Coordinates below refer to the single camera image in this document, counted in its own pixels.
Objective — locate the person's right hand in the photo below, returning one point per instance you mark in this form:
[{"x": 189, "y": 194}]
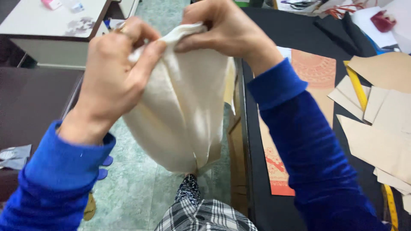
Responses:
[{"x": 234, "y": 29}]

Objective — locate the person's left hand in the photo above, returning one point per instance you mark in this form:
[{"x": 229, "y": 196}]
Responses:
[{"x": 106, "y": 77}]

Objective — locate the cream fabric piece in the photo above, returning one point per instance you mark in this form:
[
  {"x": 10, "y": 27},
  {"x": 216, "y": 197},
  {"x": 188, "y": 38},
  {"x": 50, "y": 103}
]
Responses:
[{"x": 183, "y": 109}]

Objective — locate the green container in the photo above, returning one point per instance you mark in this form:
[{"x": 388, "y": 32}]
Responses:
[{"x": 242, "y": 3}]

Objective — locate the black table cloth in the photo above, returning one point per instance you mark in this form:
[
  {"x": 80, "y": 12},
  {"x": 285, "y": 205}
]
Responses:
[{"x": 289, "y": 29}]

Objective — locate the small white paper piece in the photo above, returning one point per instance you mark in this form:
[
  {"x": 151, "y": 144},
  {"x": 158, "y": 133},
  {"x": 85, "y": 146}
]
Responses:
[{"x": 285, "y": 53}]

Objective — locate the clear plastic packet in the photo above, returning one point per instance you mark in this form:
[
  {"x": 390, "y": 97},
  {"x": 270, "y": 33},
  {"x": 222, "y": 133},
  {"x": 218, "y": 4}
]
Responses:
[{"x": 74, "y": 5}]

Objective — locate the dark brown bench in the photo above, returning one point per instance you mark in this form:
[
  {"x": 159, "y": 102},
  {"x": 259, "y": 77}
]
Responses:
[{"x": 32, "y": 102}]

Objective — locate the white cabinet with floral print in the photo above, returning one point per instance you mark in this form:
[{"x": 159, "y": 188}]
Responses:
[{"x": 41, "y": 29}]

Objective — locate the blue slipper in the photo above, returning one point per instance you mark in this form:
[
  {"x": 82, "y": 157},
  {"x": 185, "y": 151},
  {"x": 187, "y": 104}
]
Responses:
[
  {"x": 102, "y": 174},
  {"x": 108, "y": 160}
]

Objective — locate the pink small box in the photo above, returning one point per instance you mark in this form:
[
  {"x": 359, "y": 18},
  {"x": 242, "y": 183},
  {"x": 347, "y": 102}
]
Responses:
[{"x": 51, "y": 3}]

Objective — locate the red patterned paper sheet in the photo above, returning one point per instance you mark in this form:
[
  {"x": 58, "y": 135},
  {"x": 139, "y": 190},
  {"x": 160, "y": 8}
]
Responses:
[{"x": 316, "y": 73}]

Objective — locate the black folded fabric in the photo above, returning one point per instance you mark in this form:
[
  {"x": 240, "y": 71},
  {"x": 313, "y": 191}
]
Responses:
[{"x": 340, "y": 32}]

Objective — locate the gray cloth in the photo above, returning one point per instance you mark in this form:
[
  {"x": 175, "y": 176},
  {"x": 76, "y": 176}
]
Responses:
[{"x": 16, "y": 157}]

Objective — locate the white paper sheet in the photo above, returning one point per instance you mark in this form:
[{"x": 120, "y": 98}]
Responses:
[{"x": 366, "y": 25}]

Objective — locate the brown cardboard sheet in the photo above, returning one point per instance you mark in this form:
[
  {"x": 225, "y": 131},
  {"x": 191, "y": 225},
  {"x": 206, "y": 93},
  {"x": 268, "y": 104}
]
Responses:
[{"x": 237, "y": 160}]

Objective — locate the tan slipper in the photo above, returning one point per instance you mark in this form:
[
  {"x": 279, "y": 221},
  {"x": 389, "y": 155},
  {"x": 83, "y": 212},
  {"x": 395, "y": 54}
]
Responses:
[{"x": 90, "y": 208}]

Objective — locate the yellow ruler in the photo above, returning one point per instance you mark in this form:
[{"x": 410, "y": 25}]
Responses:
[{"x": 357, "y": 86}]

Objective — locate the person's patterned trouser leg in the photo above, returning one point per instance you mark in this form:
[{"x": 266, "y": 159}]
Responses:
[{"x": 188, "y": 192}]

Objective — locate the maroon pouch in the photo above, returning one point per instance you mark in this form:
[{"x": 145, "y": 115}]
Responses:
[{"x": 382, "y": 21}]

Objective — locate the person's plaid garment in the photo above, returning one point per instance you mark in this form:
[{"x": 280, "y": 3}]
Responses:
[{"x": 208, "y": 218}]

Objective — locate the pile of brown paper patterns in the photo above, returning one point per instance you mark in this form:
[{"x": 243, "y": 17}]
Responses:
[{"x": 379, "y": 144}]

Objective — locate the yellow measuring tape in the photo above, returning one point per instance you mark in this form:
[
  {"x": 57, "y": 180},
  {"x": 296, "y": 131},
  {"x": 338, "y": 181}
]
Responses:
[{"x": 391, "y": 208}]

